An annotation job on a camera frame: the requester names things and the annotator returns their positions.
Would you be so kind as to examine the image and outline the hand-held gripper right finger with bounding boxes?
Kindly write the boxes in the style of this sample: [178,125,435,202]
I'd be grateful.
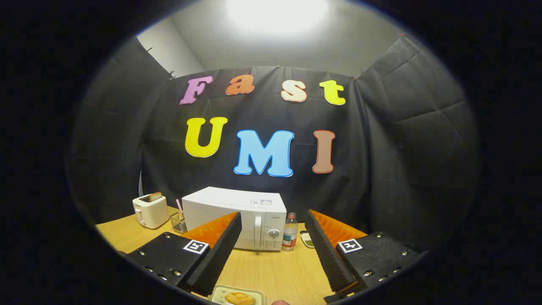
[304,209,424,303]

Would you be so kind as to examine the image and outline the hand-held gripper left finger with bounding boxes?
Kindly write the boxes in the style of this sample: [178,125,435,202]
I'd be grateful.
[125,211,243,297]

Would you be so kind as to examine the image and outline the golden bread bun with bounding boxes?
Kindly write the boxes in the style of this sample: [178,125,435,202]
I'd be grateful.
[224,292,256,305]

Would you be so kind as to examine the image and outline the white microwave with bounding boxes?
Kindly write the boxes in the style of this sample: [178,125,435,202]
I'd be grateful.
[182,186,288,251]

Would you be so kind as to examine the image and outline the cream plate with cherry print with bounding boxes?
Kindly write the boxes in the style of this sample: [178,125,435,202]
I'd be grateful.
[212,285,266,305]

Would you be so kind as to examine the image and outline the clear water bottle red label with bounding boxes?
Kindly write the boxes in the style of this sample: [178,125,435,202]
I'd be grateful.
[282,213,299,252]

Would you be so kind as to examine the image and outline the white toaster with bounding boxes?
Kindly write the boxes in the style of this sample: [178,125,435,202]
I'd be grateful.
[132,195,171,230]

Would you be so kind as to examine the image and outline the black backdrop cloth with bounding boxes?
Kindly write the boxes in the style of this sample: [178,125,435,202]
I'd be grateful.
[68,34,481,255]

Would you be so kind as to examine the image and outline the ceiling light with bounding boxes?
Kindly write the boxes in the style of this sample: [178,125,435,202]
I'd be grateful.
[224,0,331,34]

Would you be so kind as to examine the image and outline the wire mesh basket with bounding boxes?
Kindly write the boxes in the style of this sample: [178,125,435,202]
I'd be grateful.
[170,212,188,234]

